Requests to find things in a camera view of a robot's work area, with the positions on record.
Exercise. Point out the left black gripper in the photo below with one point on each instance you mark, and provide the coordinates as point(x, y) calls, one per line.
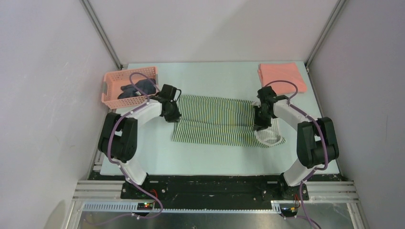
point(175, 118)

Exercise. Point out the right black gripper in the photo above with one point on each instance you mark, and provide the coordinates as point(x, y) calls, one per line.
point(259, 124)

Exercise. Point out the dark navy garment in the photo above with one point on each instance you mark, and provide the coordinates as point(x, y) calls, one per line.
point(146, 86)

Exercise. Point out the salmon pink t-shirt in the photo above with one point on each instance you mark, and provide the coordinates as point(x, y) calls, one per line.
point(269, 72)

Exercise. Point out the green white striped garment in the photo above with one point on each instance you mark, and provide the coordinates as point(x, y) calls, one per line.
point(222, 121)

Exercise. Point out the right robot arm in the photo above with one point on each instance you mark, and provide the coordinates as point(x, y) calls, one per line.
point(316, 143)

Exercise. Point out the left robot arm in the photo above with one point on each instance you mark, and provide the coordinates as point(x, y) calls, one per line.
point(119, 136)

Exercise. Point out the pink plastic laundry basket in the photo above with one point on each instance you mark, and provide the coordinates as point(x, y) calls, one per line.
point(113, 81)

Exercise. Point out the right small circuit board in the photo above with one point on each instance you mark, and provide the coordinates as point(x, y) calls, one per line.
point(289, 210)

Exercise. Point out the small circuit board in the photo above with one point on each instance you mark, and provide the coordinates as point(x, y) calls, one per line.
point(289, 210)
point(145, 206)

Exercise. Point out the left small circuit board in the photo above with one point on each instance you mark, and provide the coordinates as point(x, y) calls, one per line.
point(145, 206)

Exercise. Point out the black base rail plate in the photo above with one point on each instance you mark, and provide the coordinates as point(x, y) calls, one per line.
point(204, 191)

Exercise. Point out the aluminium toothed cable duct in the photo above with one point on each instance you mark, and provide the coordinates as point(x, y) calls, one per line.
point(134, 207)

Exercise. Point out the left aluminium corner post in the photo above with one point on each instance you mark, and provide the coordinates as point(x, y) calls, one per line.
point(93, 17)

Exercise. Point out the aluminium corner post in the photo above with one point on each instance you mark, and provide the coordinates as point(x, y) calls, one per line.
point(333, 17)
point(93, 17)

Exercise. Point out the right aluminium corner post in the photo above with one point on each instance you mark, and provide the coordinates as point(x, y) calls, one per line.
point(333, 17)

